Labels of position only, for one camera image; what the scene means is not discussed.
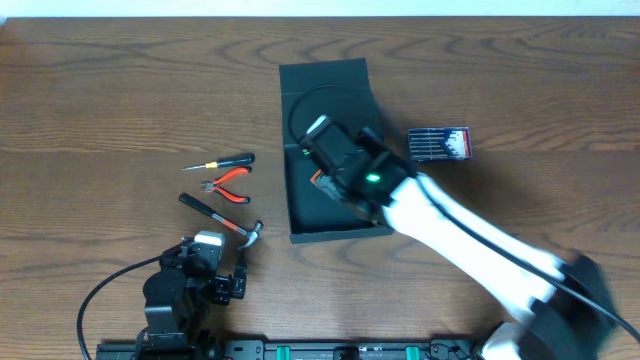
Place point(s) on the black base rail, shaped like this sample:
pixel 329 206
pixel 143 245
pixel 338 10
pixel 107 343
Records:
pixel 257 349

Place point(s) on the orange scraper with wooden handle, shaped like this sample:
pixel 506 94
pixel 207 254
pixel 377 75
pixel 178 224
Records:
pixel 317 179

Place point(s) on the small black handled claw hammer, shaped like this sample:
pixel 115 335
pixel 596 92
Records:
pixel 251 235

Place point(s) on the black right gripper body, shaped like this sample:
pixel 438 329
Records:
pixel 343 192

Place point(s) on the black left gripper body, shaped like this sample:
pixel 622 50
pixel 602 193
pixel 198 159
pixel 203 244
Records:
pixel 223 289

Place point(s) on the blue precision screwdriver set case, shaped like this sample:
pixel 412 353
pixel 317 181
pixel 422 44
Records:
pixel 439 144

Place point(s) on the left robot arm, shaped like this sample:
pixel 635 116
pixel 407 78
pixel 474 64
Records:
pixel 179 297

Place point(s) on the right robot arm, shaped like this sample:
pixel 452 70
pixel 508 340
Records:
pixel 560 310

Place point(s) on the black yellow small screwdriver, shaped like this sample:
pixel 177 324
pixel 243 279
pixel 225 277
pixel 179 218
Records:
pixel 231 161

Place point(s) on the dark green gift box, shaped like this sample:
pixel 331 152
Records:
pixel 341 90

